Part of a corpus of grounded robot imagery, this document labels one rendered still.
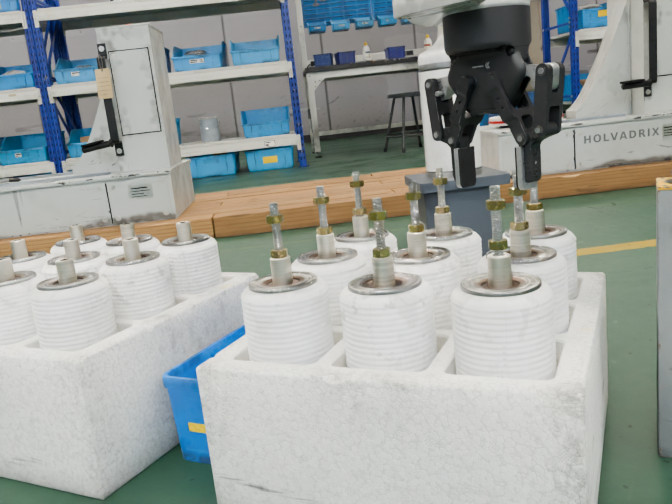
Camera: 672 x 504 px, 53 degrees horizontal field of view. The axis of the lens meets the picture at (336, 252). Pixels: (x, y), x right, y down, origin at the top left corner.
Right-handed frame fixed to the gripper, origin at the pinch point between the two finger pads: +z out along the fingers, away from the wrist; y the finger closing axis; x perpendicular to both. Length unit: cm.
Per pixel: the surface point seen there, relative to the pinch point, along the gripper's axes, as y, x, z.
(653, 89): 94, -220, 0
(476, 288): 0.8, 2.6, 10.4
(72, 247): 63, 20, 9
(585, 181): 103, -183, 31
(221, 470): 23.0, 20.5, 29.8
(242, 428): 19.9, 18.9, 24.4
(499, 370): -2.4, 3.9, 17.4
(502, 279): -0.7, 0.6, 9.8
